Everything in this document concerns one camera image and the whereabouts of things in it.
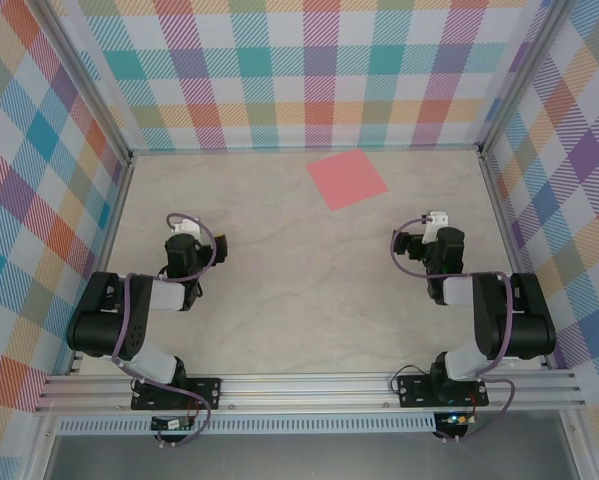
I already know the pink square paper sheet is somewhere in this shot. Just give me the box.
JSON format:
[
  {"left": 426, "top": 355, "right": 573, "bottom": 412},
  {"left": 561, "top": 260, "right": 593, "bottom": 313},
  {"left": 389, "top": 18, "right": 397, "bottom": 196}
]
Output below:
[{"left": 306, "top": 147, "right": 389, "bottom": 212}]

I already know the grey metal panel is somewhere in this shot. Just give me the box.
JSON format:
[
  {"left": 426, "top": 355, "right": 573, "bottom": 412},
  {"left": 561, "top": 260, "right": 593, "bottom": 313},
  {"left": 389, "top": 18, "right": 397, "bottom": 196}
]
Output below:
[{"left": 43, "top": 430, "right": 580, "bottom": 480}]

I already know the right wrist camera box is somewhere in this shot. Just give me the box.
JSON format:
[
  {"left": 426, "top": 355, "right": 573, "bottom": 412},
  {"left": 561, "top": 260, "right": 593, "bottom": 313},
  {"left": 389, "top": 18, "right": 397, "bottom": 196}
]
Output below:
[{"left": 425, "top": 210, "right": 451, "bottom": 237}]

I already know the aluminium table side rail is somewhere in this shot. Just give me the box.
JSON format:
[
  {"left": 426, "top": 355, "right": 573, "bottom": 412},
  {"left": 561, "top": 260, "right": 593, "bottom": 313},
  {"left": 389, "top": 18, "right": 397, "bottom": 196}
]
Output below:
[
  {"left": 478, "top": 151, "right": 553, "bottom": 370},
  {"left": 67, "top": 152, "right": 136, "bottom": 376}
]

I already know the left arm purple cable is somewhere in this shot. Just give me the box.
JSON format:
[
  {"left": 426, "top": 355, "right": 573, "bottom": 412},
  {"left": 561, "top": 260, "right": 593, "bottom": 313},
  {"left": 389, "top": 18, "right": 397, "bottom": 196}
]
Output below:
[{"left": 111, "top": 212, "right": 218, "bottom": 448}]

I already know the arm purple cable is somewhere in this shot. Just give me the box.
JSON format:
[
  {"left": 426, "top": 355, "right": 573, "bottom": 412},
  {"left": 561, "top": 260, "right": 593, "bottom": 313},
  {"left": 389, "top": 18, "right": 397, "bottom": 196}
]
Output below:
[
  {"left": 389, "top": 214, "right": 518, "bottom": 444},
  {"left": 111, "top": 212, "right": 218, "bottom": 448}
]

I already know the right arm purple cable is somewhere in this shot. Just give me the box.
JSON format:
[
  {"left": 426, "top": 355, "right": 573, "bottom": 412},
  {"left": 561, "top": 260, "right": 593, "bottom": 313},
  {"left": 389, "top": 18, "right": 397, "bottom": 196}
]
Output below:
[{"left": 389, "top": 214, "right": 518, "bottom": 444}]

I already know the thin aluminium wall rail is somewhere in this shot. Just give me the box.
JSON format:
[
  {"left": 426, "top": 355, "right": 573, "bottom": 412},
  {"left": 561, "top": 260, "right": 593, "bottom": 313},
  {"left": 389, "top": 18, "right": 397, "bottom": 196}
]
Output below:
[{"left": 128, "top": 143, "right": 485, "bottom": 155}]

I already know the thin black wire loop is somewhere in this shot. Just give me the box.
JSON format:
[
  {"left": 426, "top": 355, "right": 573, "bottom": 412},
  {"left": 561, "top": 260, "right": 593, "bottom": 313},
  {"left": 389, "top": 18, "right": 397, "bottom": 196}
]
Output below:
[{"left": 388, "top": 372, "right": 425, "bottom": 397}]

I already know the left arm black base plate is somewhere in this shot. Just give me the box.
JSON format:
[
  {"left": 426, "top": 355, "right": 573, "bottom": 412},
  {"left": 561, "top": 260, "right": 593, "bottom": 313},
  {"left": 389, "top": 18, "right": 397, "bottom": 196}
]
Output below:
[{"left": 130, "top": 378, "right": 222, "bottom": 411}]

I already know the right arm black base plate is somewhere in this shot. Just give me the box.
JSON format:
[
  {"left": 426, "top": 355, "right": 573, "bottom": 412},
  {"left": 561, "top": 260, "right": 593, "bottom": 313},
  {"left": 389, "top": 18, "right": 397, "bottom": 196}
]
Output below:
[{"left": 397, "top": 375, "right": 490, "bottom": 408}]

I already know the long aluminium mounting rail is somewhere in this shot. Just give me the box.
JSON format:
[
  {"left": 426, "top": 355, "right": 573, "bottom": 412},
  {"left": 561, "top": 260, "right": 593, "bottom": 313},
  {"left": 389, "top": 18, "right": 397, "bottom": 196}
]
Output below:
[{"left": 34, "top": 369, "right": 586, "bottom": 414}]

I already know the aluminium frame post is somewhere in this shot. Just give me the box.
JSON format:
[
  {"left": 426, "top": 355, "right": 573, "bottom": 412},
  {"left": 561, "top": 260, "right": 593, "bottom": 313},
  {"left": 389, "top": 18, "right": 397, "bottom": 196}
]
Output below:
[
  {"left": 478, "top": 0, "right": 570, "bottom": 159},
  {"left": 31, "top": 0, "right": 134, "bottom": 166}
]

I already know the slotted grey cable duct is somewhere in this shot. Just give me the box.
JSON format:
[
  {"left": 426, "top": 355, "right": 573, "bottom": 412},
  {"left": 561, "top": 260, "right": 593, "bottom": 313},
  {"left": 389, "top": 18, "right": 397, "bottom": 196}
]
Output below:
[{"left": 57, "top": 412, "right": 438, "bottom": 435}]

